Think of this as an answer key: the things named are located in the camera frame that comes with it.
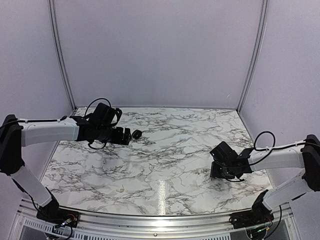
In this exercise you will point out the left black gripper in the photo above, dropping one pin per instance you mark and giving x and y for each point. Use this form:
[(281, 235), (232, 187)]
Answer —
[(118, 139)]

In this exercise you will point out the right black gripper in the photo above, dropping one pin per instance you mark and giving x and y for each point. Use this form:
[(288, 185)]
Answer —
[(214, 172)]

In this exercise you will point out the black earbud charging case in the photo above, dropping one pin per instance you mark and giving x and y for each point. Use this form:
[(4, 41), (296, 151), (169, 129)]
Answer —
[(136, 134)]

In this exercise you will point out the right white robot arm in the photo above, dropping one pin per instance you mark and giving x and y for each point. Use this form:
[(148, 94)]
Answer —
[(305, 155)]

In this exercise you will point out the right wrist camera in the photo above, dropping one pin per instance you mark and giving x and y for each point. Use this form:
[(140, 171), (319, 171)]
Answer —
[(223, 153)]

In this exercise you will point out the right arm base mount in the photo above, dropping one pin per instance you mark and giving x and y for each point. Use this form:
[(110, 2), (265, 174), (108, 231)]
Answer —
[(257, 221)]

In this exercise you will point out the aluminium front rail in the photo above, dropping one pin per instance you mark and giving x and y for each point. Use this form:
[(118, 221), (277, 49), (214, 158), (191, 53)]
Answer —
[(217, 226)]

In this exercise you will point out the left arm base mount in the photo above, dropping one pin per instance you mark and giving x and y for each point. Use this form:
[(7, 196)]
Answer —
[(60, 217)]

